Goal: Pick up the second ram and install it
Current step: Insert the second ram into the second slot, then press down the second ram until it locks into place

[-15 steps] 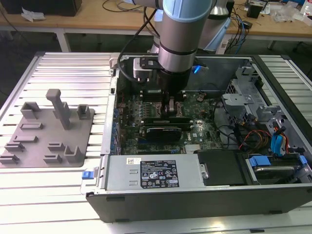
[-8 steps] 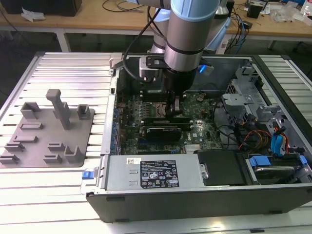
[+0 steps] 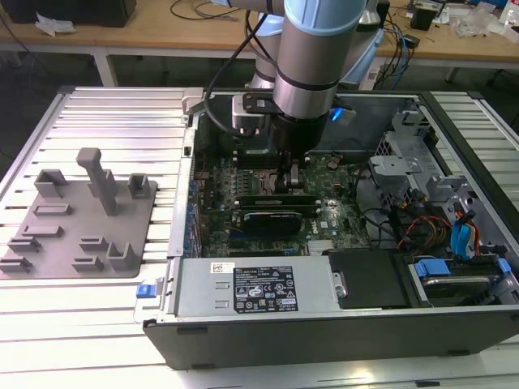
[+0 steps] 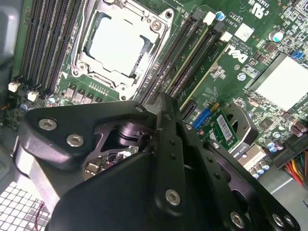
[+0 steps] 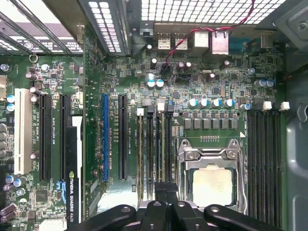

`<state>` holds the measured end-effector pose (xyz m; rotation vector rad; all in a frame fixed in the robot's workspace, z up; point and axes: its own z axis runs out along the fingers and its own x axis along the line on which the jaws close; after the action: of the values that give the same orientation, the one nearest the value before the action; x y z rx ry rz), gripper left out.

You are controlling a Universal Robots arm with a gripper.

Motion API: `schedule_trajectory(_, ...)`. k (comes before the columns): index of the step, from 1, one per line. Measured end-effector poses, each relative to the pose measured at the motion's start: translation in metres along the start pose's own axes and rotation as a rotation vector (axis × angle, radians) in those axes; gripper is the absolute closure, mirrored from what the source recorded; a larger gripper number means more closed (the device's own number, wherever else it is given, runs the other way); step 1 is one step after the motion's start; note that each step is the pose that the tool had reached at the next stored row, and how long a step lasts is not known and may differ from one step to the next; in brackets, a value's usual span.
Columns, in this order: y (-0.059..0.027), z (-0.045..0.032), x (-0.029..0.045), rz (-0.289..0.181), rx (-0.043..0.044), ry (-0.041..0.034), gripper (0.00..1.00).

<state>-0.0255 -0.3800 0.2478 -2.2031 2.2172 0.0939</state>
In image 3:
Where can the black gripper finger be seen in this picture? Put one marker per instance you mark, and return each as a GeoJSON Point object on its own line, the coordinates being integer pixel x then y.
{"type": "Point", "coordinates": [284, 170]}
{"type": "Point", "coordinates": [296, 178]}

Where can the black plastic shroud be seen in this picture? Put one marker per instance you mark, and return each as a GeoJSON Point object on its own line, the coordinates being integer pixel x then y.
{"type": "Point", "coordinates": [365, 279]}

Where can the open black PC case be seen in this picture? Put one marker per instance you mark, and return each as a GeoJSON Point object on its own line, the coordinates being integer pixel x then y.
{"type": "Point", "coordinates": [284, 344]}

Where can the crumpled white paper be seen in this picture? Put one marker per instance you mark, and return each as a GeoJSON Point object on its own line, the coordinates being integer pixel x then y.
{"type": "Point", "coordinates": [52, 26]}

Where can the black graphics card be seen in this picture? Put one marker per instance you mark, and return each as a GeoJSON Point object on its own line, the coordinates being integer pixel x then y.
{"type": "Point", "coordinates": [271, 225]}

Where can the grey parts rack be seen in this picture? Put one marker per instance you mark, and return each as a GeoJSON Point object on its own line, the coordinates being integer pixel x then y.
{"type": "Point", "coordinates": [81, 259]}

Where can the blue case latch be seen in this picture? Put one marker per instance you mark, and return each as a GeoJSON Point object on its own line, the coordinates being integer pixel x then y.
{"type": "Point", "coordinates": [146, 291]}

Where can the small black device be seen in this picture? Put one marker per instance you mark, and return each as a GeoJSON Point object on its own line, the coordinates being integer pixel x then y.
{"type": "Point", "coordinates": [421, 20]}

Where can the white power strip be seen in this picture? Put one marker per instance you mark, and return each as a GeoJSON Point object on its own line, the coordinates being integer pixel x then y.
{"type": "Point", "coordinates": [373, 77]}

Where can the hard disk in blue carrier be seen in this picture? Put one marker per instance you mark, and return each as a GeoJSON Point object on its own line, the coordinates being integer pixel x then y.
{"type": "Point", "coordinates": [431, 268]}

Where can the large black box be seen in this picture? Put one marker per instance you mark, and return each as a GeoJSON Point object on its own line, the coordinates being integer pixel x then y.
{"type": "Point", "coordinates": [81, 12]}

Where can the black RAM slot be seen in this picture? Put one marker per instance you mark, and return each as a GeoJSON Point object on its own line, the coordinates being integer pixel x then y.
{"type": "Point", "coordinates": [255, 163]}
{"type": "Point", "coordinates": [255, 153]}

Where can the clear plastic bags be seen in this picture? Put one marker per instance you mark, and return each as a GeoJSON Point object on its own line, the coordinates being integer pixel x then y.
{"type": "Point", "coordinates": [478, 20]}

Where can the silver chipset heatsink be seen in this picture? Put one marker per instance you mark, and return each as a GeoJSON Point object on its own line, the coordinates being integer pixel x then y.
{"type": "Point", "coordinates": [322, 246]}

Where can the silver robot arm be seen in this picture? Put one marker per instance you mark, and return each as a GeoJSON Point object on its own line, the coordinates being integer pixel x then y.
{"type": "Point", "coordinates": [308, 61]}

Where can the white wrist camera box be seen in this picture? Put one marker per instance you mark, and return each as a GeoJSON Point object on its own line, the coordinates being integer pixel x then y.
{"type": "Point", "coordinates": [243, 115]}

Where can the tall black box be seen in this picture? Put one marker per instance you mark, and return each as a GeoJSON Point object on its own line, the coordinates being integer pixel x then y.
{"type": "Point", "coordinates": [383, 10]}

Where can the metal drive cage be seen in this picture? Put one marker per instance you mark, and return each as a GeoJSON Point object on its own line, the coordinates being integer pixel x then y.
{"type": "Point", "coordinates": [389, 166]}

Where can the grey power supply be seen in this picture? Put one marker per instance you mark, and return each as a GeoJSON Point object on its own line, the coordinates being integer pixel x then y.
{"type": "Point", "coordinates": [202, 291]}

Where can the round coin battery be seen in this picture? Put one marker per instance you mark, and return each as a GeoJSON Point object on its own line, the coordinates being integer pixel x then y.
{"type": "Point", "coordinates": [332, 164]}

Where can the small black adapter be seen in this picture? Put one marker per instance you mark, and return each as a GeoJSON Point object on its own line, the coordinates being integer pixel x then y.
{"type": "Point", "coordinates": [411, 41]}

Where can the green motherboard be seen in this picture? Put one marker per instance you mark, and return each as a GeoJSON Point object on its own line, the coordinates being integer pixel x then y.
{"type": "Point", "coordinates": [344, 210]}

